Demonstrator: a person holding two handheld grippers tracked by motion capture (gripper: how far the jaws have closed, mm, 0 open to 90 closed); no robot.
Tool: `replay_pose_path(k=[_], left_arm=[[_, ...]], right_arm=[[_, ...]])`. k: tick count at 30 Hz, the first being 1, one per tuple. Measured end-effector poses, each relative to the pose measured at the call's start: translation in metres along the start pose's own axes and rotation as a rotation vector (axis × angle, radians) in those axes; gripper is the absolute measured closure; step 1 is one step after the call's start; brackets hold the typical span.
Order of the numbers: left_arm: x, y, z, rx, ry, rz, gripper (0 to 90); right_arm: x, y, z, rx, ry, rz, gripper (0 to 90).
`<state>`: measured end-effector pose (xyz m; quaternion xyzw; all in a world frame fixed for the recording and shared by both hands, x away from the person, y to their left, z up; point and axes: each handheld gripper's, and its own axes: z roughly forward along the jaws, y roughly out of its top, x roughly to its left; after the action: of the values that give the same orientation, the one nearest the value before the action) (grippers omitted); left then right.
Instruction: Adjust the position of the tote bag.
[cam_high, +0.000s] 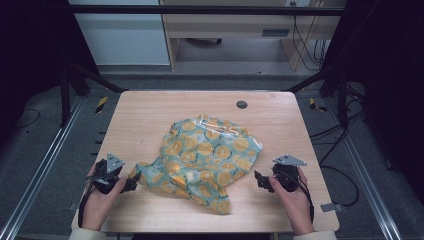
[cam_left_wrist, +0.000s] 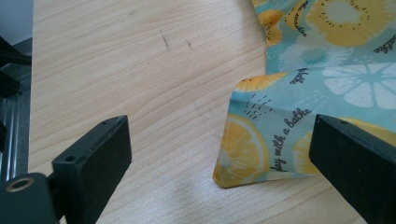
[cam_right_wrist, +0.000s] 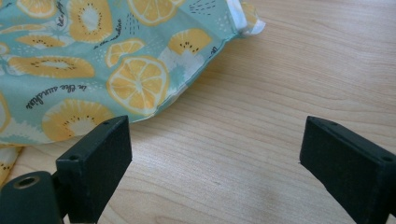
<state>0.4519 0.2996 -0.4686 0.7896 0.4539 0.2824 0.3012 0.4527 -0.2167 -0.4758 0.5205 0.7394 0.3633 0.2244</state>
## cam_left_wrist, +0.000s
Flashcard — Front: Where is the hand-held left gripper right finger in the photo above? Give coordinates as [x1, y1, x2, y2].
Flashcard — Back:
[308, 113, 396, 224]

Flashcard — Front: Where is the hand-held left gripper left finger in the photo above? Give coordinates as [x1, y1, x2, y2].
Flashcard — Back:
[51, 115, 133, 224]

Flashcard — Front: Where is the lemon print drawstring cloth bag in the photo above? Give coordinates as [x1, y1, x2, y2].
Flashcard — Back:
[212, 0, 396, 189]

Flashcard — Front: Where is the aluminium floor rail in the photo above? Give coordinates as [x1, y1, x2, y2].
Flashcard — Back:
[0, 73, 33, 183]

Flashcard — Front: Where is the black metal frame strut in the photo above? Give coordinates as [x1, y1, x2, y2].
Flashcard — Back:
[0, 35, 33, 98]

